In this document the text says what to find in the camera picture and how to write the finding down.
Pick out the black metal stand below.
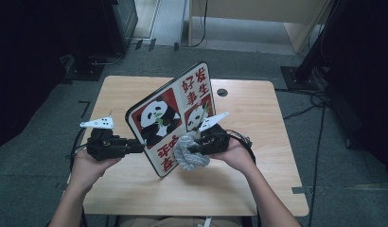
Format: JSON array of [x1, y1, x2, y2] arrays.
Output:
[[279, 0, 346, 92]]

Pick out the dark curtain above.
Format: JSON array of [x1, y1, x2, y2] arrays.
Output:
[[0, 0, 115, 152], [321, 0, 388, 187]]

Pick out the dark stand base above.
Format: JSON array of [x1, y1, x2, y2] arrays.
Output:
[[62, 52, 125, 83]]

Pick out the long black floor cable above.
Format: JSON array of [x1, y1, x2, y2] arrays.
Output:
[[308, 103, 327, 227]]

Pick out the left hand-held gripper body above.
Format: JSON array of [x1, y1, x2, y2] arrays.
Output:
[[79, 115, 135, 162]]

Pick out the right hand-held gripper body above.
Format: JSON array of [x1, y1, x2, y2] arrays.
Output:
[[197, 111, 231, 156]]

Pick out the person's right hand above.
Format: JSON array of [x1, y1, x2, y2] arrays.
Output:
[[210, 138, 257, 174]]

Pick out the dark equipment cabinet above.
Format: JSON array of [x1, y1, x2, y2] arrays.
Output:
[[101, 0, 139, 55]]

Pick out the right hand-held gripper cable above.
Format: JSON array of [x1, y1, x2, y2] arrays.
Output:
[[226, 129, 256, 165]]

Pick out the hanging black cable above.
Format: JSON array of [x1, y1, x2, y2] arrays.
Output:
[[187, 0, 209, 49]]

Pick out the panda picture board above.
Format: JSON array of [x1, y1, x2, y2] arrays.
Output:
[[125, 61, 217, 179]]

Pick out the grey fluffy cloth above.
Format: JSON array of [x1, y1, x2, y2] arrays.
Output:
[[172, 131, 211, 172]]

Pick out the person's left hand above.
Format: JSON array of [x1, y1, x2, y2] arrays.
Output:
[[69, 148, 123, 194]]

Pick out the person's beige trousers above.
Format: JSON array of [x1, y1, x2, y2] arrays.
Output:
[[119, 215, 243, 227]]

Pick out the light wooden furniture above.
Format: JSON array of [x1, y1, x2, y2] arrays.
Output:
[[186, 0, 332, 55]]

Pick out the looped black floor cable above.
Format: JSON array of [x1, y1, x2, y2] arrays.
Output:
[[273, 88, 330, 121]]

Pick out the hand-held gripper cable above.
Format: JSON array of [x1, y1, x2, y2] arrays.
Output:
[[68, 127, 94, 173], [226, 129, 256, 165]]

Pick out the left hand-held gripper cable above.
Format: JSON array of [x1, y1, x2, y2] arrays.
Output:
[[68, 127, 94, 173]]

